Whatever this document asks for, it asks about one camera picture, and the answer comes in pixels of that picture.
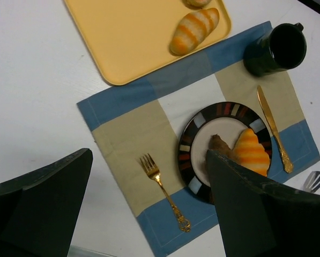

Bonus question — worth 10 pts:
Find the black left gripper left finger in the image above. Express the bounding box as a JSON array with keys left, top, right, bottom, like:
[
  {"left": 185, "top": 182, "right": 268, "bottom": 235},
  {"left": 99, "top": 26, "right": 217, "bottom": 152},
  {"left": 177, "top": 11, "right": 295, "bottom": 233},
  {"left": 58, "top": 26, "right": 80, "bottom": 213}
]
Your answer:
[{"left": 0, "top": 148, "right": 93, "bottom": 256}]

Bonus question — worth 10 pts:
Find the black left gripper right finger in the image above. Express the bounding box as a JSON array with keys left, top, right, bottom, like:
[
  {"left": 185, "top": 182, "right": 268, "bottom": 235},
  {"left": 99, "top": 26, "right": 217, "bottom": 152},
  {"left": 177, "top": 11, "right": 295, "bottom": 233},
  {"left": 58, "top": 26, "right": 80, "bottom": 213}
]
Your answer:
[{"left": 206, "top": 150, "right": 320, "bottom": 256}]

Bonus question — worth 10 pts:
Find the striped croissant bread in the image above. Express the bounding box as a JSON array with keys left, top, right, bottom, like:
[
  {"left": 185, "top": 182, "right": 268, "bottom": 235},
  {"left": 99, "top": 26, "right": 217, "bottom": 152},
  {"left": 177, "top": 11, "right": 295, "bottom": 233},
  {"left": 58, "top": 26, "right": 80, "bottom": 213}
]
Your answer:
[{"left": 233, "top": 128, "right": 271, "bottom": 177}]

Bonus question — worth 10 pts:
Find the brown chocolate bread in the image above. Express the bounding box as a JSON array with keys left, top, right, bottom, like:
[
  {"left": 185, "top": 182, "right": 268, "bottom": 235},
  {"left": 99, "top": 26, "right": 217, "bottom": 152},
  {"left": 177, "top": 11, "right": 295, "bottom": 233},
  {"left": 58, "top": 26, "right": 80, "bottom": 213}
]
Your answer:
[{"left": 203, "top": 134, "right": 239, "bottom": 174}]

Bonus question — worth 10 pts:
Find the long bread roll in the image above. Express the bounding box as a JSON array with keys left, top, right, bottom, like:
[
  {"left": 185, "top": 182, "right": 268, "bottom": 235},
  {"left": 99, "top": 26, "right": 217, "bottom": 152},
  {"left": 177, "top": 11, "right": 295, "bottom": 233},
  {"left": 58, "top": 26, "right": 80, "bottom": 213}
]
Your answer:
[{"left": 169, "top": 7, "right": 220, "bottom": 55}]

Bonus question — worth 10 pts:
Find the round bread roll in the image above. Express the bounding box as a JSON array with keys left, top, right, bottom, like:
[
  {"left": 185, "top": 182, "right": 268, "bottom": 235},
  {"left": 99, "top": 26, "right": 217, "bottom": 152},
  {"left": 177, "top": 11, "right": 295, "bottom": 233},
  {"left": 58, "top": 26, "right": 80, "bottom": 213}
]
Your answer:
[{"left": 184, "top": 0, "right": 211, "bottom": 8}]

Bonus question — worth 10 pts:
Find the gold knife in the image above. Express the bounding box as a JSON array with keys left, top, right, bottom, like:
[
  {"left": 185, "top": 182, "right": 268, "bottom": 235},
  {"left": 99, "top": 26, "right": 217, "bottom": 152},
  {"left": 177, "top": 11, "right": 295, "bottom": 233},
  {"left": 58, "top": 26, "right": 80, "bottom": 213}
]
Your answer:
[{"left": 257, "top": 85, "right": 294, "bottom": 173}]

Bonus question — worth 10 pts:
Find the black rimmed plate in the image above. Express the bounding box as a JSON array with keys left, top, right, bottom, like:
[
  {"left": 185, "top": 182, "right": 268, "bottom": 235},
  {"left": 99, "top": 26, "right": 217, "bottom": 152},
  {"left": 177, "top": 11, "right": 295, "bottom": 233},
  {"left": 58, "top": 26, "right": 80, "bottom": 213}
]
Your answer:
[{"left": 177, "top": 102, "right": 272, "bottom": 203}]

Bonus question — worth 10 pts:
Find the gold fork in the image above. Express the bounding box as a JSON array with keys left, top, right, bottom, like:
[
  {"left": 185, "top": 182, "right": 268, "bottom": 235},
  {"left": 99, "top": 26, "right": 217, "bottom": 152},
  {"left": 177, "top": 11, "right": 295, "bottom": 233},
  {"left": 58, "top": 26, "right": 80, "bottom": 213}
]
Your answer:
[{"left": 139, "top": 154, "right": 191, "bottom": 232}]

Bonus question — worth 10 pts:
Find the blue beige placemat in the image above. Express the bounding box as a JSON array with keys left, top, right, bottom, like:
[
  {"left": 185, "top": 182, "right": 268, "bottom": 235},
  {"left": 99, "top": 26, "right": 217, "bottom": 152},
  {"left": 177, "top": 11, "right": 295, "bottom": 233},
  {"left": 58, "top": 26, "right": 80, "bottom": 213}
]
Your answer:
[{"left": 78, "top": 22, "right": 320, "bottom": 256}]

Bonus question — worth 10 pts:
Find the dark green mug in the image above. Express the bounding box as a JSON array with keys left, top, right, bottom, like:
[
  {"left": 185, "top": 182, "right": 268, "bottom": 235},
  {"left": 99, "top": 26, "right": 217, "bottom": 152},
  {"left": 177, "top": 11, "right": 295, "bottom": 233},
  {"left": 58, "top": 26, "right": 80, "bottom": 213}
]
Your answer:
[{"left": 243, "top": 23, "right": 307, "bottom": 77}]

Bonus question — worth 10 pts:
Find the yellow tray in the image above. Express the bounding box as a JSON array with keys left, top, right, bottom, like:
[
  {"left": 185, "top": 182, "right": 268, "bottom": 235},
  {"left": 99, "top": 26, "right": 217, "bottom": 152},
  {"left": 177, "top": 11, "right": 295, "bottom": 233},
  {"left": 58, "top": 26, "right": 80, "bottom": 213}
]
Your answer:
[{"left": 63, "top": 0, "right": 232, "bottom": 87}]

